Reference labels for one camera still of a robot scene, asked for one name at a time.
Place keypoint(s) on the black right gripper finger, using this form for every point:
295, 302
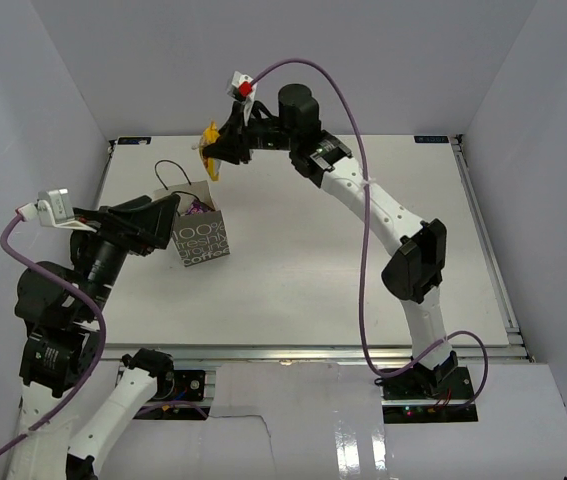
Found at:
231, 153
232, 128

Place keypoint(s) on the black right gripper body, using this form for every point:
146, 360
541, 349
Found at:
267, 135

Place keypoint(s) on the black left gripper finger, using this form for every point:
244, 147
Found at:
157, 234
138, 211

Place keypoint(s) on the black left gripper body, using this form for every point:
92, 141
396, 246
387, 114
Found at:
99, 258

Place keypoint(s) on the yellow purple snack packet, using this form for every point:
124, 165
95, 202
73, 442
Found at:
205, 149

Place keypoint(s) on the purple M&M snack packet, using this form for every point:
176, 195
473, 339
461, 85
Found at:
196, 207

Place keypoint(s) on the grey white paper coffee bag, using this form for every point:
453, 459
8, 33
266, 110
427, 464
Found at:
197, 238

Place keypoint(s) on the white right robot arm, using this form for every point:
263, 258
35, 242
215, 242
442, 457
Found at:
416, 248

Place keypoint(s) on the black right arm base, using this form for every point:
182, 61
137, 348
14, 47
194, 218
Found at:
405, 401

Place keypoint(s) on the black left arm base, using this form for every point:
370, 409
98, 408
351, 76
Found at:
187, 385

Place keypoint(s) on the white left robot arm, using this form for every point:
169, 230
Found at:
53, 370

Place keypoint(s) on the blue corner label right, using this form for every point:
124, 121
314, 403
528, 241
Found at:
431, 139

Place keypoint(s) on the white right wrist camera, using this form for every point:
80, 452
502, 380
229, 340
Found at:
241, 88

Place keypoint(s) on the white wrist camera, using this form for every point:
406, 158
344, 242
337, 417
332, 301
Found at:
53, 209
241, 88

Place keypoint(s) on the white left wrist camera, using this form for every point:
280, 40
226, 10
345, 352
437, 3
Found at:
53, 209

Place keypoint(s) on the aluminium front rail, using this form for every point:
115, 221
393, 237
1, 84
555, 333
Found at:
311, 353

